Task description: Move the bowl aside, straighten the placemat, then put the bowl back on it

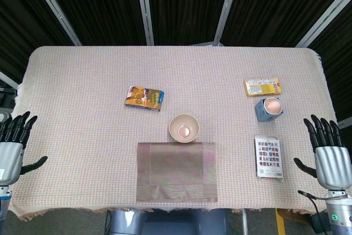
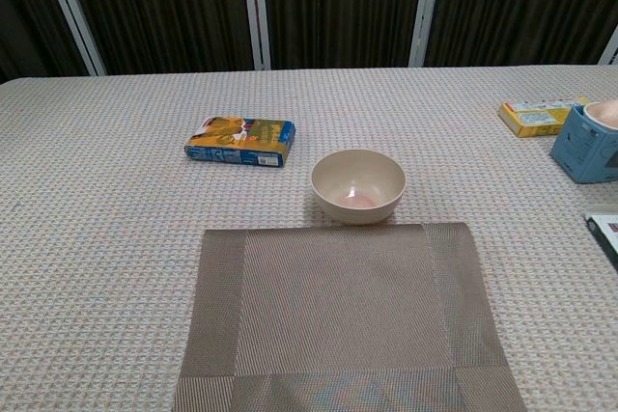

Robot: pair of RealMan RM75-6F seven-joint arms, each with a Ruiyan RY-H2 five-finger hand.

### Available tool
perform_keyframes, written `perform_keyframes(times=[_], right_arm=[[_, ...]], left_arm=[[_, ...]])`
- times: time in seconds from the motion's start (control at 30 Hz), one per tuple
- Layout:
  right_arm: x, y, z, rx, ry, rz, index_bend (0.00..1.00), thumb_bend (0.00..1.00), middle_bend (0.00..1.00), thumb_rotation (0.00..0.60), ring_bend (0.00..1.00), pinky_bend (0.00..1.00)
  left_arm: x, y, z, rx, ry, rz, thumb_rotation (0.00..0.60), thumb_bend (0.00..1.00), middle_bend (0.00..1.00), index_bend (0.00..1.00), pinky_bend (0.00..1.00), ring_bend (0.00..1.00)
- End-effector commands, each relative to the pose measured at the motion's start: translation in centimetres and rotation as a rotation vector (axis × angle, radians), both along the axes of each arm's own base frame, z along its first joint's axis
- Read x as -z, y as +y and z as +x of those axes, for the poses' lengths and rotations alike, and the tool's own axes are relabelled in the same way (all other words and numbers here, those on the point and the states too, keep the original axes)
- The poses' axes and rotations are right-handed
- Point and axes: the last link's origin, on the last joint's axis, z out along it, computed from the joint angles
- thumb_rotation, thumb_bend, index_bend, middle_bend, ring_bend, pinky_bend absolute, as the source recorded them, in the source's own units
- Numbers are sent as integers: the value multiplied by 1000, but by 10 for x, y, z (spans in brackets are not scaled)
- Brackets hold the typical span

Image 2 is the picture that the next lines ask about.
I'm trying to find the blue square cup pink inside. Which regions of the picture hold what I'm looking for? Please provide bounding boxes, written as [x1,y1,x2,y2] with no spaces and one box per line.
[548,98,618,185]

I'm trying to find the dark pleated curtain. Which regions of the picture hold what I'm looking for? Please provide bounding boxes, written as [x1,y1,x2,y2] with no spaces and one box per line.
[0,0,618,84]

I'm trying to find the black white flat package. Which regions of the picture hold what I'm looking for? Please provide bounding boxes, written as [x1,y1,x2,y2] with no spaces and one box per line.
[583,211,618,273]

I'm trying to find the light brown bowl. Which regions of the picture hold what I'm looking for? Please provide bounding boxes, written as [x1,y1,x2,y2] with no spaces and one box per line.
[310,149,407,227]

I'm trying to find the brown woven placemat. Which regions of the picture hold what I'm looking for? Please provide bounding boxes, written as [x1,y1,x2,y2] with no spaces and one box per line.
[173,222,530,412]

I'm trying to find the yellow flat box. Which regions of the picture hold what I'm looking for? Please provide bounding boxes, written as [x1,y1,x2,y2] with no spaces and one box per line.
[497,96,590,138]

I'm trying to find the white metal frame post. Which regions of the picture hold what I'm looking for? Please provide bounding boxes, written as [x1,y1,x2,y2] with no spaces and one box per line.
[407,0,445,69]
[37,0,107,77]
[597,25,618,66]
[239,0,271,70]

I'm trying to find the blue orange snack box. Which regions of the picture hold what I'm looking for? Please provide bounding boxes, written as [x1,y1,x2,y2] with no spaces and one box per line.
[183,115,296,170]

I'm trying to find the beige woven tablecloth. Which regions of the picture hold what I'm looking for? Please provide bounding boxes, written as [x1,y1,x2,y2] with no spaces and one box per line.
[0,63,618,412]

